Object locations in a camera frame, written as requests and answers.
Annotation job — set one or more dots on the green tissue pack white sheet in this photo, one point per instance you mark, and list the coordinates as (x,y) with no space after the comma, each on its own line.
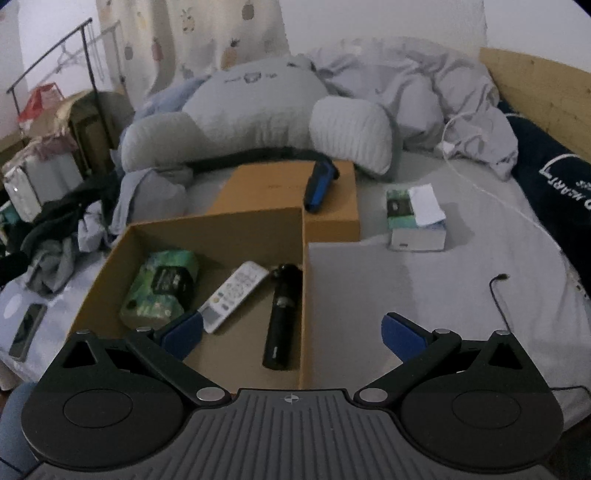
(415,235)

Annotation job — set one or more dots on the blue blanket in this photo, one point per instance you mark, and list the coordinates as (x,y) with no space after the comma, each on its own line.
(157,101)

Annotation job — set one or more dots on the black and blue handheld device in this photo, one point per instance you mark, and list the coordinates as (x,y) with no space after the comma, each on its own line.
(318,191)

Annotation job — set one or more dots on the black metal clothes rack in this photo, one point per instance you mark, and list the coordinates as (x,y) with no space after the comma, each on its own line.
(94,85)

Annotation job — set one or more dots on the black clothing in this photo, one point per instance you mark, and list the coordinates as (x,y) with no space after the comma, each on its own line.
(60,217)

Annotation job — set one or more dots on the brown cardboard box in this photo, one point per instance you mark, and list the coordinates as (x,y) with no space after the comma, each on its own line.
(258,230)

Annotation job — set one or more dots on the white remote control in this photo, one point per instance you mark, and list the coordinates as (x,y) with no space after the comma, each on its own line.
(235,288)

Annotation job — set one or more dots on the light grey crumpled clothing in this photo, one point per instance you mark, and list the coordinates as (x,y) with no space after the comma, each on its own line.
(147,194)

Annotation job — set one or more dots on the flat brown cardboard box lid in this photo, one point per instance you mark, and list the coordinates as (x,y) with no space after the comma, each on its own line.
(268,189)

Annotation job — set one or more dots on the light blue backrest pillow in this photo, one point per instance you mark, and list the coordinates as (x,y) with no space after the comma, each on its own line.
(258,106)

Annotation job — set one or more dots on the grey crumpled quilt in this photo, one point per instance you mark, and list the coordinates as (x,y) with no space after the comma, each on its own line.
(415,78)

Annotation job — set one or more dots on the silver suitcase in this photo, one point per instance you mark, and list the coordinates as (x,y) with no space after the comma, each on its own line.
(46,180)

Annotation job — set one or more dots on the green pack with black label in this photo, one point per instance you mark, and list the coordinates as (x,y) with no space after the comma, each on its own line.
(147,295)

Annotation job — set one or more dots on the large brown cardboard carton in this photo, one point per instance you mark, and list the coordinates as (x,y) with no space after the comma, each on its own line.
(87,129)

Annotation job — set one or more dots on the pink clothes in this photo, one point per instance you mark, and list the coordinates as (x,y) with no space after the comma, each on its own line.
(51,147)

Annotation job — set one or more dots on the red plastic bag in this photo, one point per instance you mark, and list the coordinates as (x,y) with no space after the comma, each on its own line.
(39,104)

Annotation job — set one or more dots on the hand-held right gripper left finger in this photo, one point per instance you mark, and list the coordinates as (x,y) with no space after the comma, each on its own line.
(184,332)

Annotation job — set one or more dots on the black smartphone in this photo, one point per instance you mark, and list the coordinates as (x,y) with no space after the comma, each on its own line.
(27,330)

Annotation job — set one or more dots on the wooden headboard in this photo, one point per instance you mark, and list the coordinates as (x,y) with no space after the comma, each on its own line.
(545,92)

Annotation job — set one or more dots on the pineapple print curtain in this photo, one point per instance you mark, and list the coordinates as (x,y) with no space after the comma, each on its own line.
(203,27)

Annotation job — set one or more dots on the grey printed bed sheet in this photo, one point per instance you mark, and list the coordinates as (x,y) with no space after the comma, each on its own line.
(415,286)

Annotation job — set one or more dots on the navy printed pillow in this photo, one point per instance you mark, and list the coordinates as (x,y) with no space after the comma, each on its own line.
(545,175)

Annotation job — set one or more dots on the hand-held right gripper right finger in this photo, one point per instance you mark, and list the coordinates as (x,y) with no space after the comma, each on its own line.
(401,337)

